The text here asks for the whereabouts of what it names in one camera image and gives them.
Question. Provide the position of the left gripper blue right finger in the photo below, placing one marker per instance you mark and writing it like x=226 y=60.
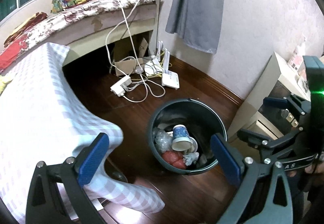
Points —
x=230 y=167

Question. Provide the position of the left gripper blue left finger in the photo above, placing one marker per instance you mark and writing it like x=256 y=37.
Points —
x=89 y=159

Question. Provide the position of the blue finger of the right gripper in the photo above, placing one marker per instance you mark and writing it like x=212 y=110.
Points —
x=249 y=137
x=275 y=102

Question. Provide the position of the blue paper cup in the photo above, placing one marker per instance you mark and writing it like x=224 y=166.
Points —
x=181 y=139

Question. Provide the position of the red wrapper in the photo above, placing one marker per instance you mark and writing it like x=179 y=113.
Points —
x=175 y=159

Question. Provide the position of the clear plastic bag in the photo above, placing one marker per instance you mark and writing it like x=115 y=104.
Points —
x=162 y=140

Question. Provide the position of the black round trash bin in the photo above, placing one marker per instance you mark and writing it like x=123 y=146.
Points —
x=201 y=121

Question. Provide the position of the clear plastic cup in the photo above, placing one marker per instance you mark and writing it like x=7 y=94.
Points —
x=193 y=148

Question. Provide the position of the white power strip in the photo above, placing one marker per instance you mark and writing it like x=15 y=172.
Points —
x=120 y=87

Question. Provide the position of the checkered bed sheet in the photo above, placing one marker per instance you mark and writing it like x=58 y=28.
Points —
x=42 y=120

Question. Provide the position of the brown cardboard box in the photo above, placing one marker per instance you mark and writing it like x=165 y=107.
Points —
x=127 y=57

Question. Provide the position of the white antenna router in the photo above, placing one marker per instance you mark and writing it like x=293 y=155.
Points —
x=157 y=64

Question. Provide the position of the white router box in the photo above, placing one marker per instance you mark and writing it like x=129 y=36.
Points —
x=171 y=80

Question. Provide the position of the grey hanging cloth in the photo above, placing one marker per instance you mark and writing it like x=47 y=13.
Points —
x=197 y=23

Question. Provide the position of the floral window seat cushion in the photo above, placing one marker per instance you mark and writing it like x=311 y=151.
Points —
x=45 y=28

